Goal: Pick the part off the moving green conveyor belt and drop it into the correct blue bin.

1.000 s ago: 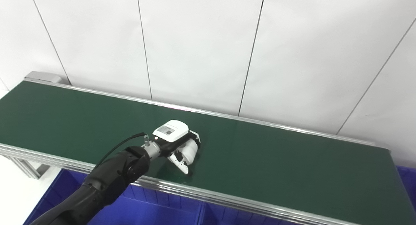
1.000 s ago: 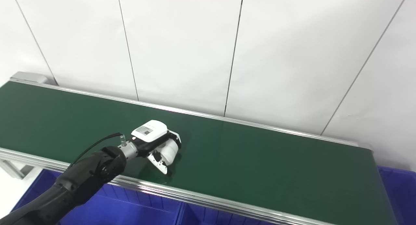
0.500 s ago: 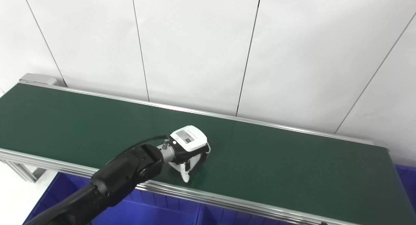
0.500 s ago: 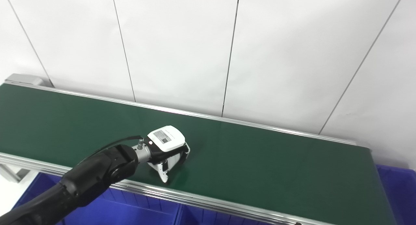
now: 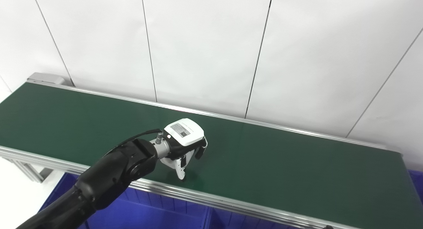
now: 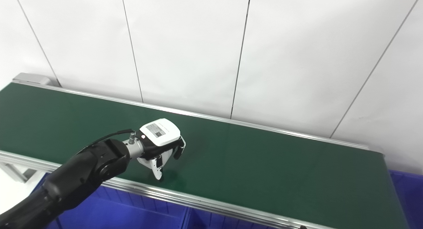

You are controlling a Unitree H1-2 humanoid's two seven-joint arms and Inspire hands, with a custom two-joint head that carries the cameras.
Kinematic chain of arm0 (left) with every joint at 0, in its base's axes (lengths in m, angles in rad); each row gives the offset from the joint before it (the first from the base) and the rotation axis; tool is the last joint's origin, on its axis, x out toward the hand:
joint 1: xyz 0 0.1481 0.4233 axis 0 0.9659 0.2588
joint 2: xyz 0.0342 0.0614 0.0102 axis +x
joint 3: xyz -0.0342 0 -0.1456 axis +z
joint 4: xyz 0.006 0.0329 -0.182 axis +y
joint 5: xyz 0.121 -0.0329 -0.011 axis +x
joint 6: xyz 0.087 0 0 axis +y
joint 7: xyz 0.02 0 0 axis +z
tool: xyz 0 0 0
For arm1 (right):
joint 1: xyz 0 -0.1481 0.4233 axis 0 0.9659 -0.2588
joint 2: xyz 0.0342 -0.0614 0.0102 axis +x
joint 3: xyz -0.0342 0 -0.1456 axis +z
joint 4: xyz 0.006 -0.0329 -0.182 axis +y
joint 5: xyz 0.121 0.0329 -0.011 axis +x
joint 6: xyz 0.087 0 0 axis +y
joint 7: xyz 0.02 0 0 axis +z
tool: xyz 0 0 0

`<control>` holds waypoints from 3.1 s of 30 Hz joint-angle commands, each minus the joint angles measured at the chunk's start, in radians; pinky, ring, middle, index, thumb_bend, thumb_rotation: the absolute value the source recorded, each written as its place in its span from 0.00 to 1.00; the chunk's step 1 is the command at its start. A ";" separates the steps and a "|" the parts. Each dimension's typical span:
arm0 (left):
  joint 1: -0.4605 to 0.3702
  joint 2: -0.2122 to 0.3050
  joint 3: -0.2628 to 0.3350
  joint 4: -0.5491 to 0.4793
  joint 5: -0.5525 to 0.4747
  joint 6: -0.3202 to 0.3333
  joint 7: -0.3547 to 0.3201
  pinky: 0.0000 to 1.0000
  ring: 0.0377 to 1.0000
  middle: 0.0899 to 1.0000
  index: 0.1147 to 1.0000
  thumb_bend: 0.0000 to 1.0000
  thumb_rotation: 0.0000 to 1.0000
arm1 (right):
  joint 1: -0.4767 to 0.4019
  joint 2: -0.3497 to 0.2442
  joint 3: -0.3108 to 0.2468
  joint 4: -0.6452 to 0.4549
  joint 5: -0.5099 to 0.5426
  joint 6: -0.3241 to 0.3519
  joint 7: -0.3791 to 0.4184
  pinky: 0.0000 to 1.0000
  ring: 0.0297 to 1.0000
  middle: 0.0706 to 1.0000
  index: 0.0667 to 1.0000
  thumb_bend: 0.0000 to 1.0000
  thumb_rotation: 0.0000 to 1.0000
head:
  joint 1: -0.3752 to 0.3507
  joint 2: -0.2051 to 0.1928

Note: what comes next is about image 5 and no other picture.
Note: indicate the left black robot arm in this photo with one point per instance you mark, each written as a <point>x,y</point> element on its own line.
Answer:
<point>112,176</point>

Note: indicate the green conveyor belt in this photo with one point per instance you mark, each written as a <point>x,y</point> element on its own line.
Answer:
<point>281,156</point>

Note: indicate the grey aluminium conveyor leg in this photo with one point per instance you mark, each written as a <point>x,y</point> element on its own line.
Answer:
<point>31,169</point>

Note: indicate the blue plastic bin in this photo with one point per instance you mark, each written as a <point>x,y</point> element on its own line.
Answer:
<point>145,212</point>
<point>238,220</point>
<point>417,186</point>

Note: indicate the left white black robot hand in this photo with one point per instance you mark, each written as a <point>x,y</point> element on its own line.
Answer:
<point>185,133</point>

